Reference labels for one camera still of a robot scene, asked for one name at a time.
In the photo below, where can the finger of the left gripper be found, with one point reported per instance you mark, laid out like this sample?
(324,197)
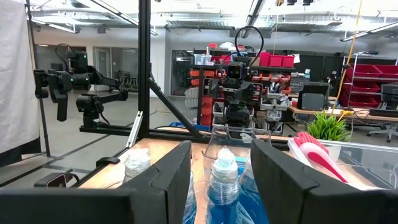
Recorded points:
(253,91)
(215,88)

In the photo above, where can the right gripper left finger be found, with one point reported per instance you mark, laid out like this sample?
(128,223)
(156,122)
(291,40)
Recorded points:
(93,205)

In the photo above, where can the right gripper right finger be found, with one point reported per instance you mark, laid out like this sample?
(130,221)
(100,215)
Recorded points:
(311,205)

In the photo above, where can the red dish brush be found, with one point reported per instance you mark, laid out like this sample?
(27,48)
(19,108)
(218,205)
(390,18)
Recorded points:
(320,158)

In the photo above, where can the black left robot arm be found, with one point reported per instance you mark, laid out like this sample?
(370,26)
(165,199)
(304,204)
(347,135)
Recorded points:
(237,115)

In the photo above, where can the background black robot arm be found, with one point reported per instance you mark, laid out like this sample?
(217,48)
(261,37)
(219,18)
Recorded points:
(62,84)

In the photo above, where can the black table clamp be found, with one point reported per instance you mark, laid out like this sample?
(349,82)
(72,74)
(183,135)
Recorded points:
(107,161)

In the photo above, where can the grey black equipment box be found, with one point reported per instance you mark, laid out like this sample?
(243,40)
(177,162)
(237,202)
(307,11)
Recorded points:
(312,99)

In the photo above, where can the clear rectangular plastic bin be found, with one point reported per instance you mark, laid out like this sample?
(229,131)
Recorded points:
(367,161)

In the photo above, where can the small potted green plant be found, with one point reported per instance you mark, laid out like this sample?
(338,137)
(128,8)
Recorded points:
(328,129)

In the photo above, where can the black stand pole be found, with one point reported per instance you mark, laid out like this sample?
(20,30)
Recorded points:
(46,140)

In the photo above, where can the wooden workbench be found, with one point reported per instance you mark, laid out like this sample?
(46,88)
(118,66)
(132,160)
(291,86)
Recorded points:
(373,117)

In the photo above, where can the office chair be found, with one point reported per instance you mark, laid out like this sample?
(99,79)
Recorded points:
(388,130)

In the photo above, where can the rack with red bins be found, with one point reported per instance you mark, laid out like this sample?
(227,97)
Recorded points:
(367,70)

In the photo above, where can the black machine on bench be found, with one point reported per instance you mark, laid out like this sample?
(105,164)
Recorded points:
(388,99)

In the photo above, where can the white curtain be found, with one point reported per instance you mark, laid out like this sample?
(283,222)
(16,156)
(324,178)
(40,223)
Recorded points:
(18,77)

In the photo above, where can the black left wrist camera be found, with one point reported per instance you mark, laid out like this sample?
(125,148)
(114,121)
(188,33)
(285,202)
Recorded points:
(235,71)

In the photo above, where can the black aluminium frame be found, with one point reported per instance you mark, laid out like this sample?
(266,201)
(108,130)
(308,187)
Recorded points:
(144,62)

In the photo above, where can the background black frame rail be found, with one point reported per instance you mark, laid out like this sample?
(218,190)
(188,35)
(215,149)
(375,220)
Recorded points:
(109,130)

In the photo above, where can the silver metal bracket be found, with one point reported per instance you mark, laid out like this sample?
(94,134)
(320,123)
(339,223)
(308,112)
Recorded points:
(135,129)

